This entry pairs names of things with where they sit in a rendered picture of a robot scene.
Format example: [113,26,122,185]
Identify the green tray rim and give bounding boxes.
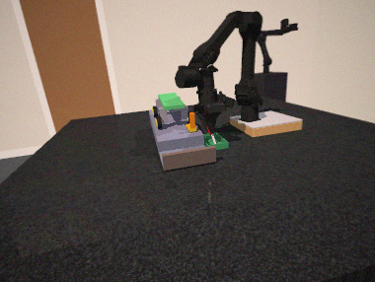
[203,132,229,150]

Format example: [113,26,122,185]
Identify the yellow wheel chock with orange handle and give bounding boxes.
[186,112,196,133]

